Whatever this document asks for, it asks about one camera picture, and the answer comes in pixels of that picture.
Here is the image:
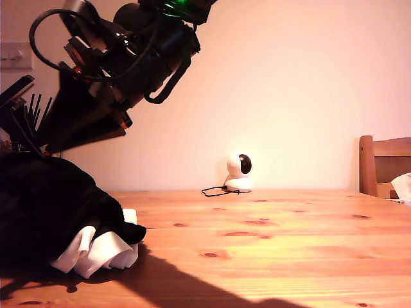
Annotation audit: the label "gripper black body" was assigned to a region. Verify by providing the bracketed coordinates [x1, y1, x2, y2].
[0, 75, 35, 110]
[64, 35, 179, 129]

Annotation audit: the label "black shorts with white stripes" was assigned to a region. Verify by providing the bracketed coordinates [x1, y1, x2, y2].
[0, 153, 148, 280]

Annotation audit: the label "wooden chair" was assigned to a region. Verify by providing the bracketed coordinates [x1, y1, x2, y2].
[359, 135, 411, 199]

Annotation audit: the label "white tissue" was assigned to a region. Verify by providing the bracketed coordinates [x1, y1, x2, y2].
[390, 172, 411, 200]

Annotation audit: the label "arm thick sleeved cable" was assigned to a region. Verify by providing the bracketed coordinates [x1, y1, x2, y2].
[143, 53, 193, 105]

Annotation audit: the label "white light switch plate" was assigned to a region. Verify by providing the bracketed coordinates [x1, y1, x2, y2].
[0, 41, 33, 71]

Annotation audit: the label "wrist camera black cable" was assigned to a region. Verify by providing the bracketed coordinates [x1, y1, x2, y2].
[28, 8, 161, 83]

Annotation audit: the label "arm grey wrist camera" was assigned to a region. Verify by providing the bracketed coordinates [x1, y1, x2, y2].
[60, 0, 129, 36]

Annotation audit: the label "thin black camera cable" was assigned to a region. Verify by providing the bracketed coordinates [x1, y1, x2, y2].
[201, 187, 241, 197]

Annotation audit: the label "white dome security camera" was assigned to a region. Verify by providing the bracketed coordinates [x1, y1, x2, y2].
[224, 153, 254, 194]

